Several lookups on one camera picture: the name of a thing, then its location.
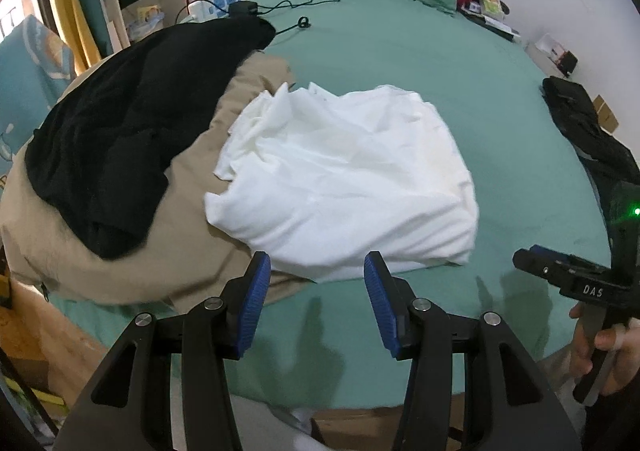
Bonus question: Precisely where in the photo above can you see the white hooded jacket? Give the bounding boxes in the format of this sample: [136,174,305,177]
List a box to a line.
[204,82,480,284]

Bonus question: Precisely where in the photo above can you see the teal printed cloth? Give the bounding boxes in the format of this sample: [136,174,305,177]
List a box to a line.
[0,13,78,192]

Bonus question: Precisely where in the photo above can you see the tan pants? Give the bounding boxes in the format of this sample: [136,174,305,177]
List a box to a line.
[0,53,321,307]

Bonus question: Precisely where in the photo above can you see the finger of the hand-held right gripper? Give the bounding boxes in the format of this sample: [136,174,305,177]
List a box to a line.
[512,250,576,294]
[530,244,611,274]

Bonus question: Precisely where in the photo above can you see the black charger with cable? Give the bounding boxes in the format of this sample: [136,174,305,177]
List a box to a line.
[229,0,342,36]

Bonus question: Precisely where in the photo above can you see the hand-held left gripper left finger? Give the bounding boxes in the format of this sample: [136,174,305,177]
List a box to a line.
[52,251,272,451]

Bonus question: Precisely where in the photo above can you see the glass balcony door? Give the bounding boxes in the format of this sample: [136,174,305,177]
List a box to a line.
[0,0,51,39]

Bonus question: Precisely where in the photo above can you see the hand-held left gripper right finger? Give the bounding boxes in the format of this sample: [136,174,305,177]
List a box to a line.
[363,251,583,451]

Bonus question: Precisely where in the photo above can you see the white open box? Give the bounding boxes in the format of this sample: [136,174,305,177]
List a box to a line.
[532,33,568,64]

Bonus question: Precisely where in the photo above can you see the black jacket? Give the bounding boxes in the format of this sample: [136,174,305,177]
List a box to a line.
[541,76,640,252]

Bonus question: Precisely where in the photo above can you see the black garment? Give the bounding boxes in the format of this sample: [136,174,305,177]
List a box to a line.
[24,17,277,260]

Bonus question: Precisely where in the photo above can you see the small black box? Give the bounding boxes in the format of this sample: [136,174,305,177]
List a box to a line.
[555,51,579,76]

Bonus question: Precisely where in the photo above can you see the teal yellow curtain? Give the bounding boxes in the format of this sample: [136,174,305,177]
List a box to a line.
[45,0,116,76]

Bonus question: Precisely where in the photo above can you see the person's right hand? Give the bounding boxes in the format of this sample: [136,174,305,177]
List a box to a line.
[569,303,640,394]

